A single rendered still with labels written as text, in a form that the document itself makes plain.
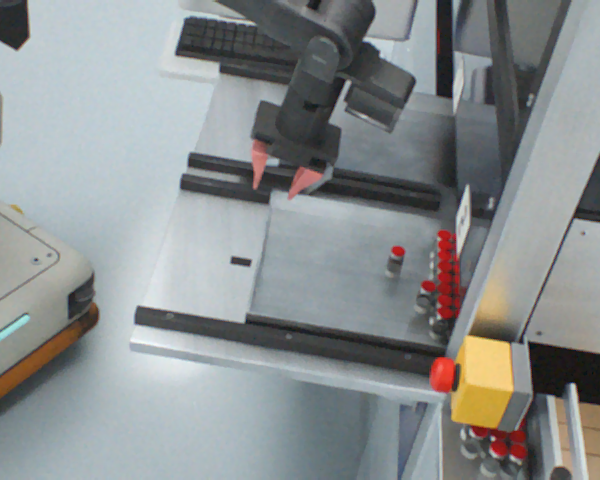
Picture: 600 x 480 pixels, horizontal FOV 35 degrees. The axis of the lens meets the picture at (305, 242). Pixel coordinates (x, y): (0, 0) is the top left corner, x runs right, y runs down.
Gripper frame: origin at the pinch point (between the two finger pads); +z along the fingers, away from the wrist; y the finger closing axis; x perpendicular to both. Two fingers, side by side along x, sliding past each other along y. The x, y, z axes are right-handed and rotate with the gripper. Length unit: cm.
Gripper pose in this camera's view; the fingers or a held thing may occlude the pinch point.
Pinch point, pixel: (274, 186)
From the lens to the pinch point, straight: 113.6
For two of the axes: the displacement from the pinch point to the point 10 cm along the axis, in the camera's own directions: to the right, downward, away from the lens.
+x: 1.0, -6.5, 7.5
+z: -3.3, 6.9, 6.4
